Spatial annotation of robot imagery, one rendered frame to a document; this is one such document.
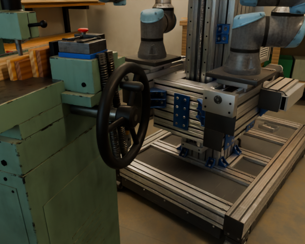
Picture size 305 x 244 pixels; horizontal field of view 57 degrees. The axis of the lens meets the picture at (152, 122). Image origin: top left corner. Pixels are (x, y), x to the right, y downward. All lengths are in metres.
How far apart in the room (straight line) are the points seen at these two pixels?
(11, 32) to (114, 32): 3.83
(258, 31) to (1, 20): 0.86
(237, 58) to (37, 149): 0.82
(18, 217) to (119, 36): 3.97
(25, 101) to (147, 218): 1.09
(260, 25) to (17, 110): 0.90
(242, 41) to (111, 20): 3.62
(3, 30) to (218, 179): 1.21
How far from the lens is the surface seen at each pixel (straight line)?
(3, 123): 0.68
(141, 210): 1.67
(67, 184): 0.91
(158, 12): 1.45
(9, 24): 0.88
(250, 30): 1.18
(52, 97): 0.78
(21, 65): 0.84
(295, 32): 1.21
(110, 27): 4.68
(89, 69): 0.75
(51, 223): 0.90
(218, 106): 1.13
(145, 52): 1.45
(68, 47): 0.79
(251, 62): 1.21
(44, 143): 0.78
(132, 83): 0.66
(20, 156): 0.73
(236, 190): 1.53
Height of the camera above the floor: 1.11
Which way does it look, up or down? 24 degrees down
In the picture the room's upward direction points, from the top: straight up
